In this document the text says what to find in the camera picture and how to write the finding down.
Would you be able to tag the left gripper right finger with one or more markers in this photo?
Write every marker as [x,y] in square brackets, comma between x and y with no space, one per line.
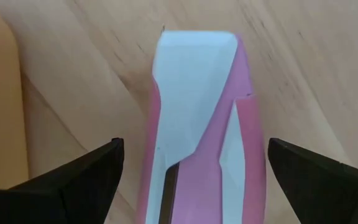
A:
[322,193]

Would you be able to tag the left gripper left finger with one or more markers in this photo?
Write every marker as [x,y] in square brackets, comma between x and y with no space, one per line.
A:
[73,193]

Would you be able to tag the white-topped pink stapler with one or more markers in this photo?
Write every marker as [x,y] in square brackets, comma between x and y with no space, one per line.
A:
[191,93]

